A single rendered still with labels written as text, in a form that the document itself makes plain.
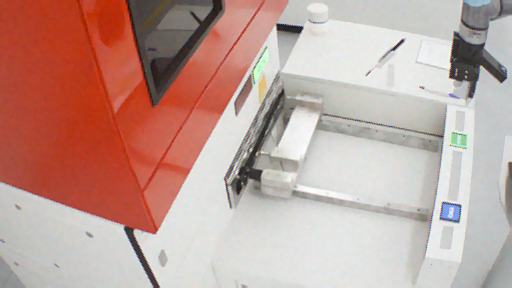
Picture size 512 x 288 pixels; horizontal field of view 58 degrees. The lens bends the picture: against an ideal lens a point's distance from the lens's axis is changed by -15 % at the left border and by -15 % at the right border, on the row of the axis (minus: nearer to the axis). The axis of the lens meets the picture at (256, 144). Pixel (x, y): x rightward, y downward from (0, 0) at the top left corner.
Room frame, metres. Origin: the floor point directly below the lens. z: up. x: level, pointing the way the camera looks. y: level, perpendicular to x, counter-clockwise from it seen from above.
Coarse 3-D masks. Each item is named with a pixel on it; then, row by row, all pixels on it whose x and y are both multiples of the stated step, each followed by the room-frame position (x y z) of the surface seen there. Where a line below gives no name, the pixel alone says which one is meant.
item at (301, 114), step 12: (300, 108) 1.23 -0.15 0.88; (312, 108) 1.22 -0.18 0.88; (300, 120) 1.18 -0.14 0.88; (312, 120) 1.17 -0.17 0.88; (288, 132) 1.13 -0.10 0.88; (300, 132) 1.13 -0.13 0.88; (312, 132) 1.12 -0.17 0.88; (288, 144) 1.09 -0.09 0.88; (300, 144) 1.08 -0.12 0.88; (276, 168) 1.00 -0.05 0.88; (288, 168) 1.00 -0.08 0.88; (300, 168) 1.00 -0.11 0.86; (264, 192) 0.94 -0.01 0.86; (276, 192) 0.93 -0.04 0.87; (288, 192) 0.91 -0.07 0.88
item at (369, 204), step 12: (300, 192) 0.94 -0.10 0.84; (312, 192) 0.93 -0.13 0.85; (324, 192) 0.92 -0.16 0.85; (336, 192) 0.91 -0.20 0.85; (336, 204) 0.89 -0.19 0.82; (348, 204) 0.88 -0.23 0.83; (360, 204) 0.87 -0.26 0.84; (372, 204) 0.85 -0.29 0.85; (384, 204) 0.85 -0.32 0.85; (396, 204) 0.84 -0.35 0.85; (408, 216) 0.81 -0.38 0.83; (420, 216) 0.79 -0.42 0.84
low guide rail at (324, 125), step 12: (288, 120) 1.23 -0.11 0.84; (324, 120) 1.20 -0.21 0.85; (336, 132) 1.17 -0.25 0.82; (348, 132) 1.15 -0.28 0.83; (360, 132) 1.14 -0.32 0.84; (372, 132) 1.12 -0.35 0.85; (384, 132) 1.11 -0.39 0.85; (396, 132) 1.11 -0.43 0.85; (408, 144) 1.07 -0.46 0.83; (420, 144) 1.05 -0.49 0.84; (432, 144) 1.04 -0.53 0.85
